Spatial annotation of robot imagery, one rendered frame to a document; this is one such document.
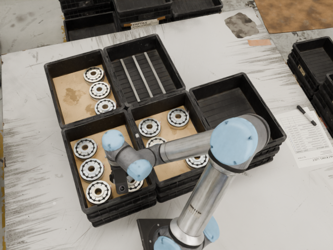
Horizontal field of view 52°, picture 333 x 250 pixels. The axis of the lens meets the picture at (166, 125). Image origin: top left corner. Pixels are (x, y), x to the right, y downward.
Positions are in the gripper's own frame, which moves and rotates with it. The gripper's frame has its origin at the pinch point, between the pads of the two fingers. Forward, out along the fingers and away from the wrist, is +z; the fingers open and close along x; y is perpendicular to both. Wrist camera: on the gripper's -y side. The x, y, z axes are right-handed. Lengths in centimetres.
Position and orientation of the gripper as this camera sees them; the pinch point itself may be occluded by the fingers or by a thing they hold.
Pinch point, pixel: (124, 183)
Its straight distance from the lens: 146.6
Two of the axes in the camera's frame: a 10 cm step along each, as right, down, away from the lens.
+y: -2.6, -8.2, 5.1
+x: -9.7, 2.2, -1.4
